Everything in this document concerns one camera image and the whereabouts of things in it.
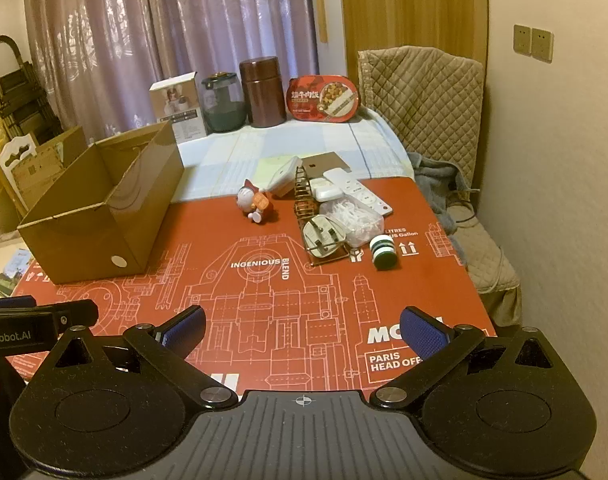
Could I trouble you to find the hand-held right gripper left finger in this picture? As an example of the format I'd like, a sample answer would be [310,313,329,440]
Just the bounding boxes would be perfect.
[32,305,239,412]

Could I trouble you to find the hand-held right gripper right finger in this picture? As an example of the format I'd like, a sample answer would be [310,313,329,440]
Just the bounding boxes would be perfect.
[373,306,581,411]

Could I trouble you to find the brown cardboard box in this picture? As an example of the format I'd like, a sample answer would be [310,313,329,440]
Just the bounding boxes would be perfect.
[17,121,185,285]

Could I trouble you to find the white power plug adapter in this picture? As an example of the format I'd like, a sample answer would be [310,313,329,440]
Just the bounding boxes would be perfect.
[304,214,345,252]

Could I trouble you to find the red and white toy figurine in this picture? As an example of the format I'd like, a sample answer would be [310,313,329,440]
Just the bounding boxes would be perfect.
[237,178,276,224]

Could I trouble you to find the white remote control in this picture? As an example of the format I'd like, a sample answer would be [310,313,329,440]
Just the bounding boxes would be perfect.
[324,169,393,213]

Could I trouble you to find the brown metal wire rack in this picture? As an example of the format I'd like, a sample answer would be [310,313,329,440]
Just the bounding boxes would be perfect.
[293,164,352,267]

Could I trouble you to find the green printed booklet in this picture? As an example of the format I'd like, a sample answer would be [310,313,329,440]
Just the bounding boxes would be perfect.
[0,247,34,297]

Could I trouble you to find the green and white striped roll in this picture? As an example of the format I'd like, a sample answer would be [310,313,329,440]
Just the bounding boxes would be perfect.
[369,235,399,271]

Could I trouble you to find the red printed table mat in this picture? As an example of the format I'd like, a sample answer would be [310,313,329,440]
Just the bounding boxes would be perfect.
[8,176,497,401]

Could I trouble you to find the clear plastic bag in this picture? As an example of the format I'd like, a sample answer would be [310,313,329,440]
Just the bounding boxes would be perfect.
[320,200,385,248]

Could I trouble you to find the flattened brown cardboard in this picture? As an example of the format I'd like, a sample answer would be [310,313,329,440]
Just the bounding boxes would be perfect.
[11,125,87,211]

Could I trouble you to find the grey cloth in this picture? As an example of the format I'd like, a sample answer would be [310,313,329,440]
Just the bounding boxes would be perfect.
[411,152,480,236]

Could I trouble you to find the white cardboard cutout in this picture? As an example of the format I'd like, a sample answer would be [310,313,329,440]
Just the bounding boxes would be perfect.
[0,134,38,211]

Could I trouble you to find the white rounded flat device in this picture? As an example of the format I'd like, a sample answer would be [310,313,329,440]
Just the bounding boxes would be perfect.
[311,182,345,204]

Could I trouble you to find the pale checked tablecloth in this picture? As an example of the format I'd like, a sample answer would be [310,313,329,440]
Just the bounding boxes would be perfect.
[176,107,415,203]

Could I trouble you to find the pale yellow notepad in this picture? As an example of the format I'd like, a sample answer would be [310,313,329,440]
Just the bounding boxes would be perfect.
[258,156,292,186]

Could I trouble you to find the white square lidded box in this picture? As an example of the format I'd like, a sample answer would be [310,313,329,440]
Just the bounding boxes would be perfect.
[268,156,305,196]

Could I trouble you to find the small flat brown box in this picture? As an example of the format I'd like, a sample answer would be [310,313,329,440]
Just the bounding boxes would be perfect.
[300,152,349,177]

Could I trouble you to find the dark folding step ladder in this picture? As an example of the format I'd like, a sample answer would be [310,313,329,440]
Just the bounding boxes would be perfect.
[0,35,62,146]

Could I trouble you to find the green glass jar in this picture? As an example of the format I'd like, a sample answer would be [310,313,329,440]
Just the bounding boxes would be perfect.
[201,73,248,133]

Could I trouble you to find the white product carton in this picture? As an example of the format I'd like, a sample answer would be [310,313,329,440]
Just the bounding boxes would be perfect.
[150,71,208,142]

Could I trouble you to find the beige quilted chair cover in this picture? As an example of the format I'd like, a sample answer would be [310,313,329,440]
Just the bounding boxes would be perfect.
[357,46,523,326]

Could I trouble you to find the brown cylindrical canister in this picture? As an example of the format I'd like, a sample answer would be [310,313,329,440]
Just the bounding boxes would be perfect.
[239,57,287,128]

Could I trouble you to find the red oval food packet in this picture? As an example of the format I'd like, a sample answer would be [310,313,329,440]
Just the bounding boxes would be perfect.
[285,75,361,123]

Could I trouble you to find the mauve patterned curtain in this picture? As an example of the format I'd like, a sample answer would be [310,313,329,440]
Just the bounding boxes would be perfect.
[22,0,319,141]

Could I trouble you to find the wooden wardrobe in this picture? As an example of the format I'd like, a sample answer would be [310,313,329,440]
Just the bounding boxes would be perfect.
[338,0,489,111]

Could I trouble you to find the beige wall socket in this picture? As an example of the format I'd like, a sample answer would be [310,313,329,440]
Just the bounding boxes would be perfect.
[514,24,533,56]
[530,27,554,62]

